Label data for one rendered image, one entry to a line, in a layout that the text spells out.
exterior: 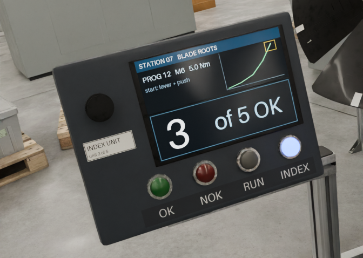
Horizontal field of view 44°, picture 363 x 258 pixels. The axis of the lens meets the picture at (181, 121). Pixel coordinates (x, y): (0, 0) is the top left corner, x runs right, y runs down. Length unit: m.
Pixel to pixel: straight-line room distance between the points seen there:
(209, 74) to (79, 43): 5.89
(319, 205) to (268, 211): 1.75
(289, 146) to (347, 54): 0.66
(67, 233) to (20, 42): 3.95
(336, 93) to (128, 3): 5.56
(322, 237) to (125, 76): 0.37
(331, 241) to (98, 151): 0.38
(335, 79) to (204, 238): 1.33
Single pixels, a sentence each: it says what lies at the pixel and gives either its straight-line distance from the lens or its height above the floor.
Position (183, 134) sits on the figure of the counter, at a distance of 0.47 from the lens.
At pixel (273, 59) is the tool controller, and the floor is 1.21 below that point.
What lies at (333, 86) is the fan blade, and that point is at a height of 0.97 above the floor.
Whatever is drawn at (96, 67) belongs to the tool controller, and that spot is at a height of 1.24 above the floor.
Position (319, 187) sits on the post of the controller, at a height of 1.01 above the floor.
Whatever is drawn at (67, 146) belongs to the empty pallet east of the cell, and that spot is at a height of 0.02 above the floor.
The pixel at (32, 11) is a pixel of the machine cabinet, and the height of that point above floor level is 0.86.
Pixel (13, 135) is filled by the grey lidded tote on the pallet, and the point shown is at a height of 0.28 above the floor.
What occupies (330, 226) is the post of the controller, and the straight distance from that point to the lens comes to 0.69.
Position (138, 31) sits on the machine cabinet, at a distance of 6.60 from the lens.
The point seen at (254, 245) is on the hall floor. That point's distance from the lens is 2.18.
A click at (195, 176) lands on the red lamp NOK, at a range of 0.48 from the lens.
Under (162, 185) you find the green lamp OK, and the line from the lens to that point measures 0.46.
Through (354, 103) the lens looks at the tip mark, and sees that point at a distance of 1.10.
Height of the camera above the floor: 1.35
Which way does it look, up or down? 22 degrees down
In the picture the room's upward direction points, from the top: 11 degrees counter-clockwise
